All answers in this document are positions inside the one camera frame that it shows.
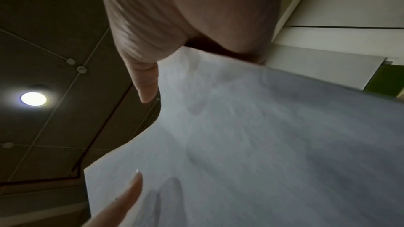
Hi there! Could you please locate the grey roller blind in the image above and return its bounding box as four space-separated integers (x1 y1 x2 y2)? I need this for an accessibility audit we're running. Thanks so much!
284 0 404 29
266 44 387 91

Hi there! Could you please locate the person's left hand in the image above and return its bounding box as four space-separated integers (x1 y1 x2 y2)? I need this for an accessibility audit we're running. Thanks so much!
82 170 144 227

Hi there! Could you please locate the person's right hand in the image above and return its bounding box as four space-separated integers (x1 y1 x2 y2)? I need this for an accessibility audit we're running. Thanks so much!
98 0 284 104

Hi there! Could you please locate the neat white paper sheaf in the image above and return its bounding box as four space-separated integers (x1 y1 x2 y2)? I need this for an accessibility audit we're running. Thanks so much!
83 46 404 227

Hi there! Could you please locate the round ceiling lamp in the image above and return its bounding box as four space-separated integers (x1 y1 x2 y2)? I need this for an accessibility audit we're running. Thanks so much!
19 91 48 107

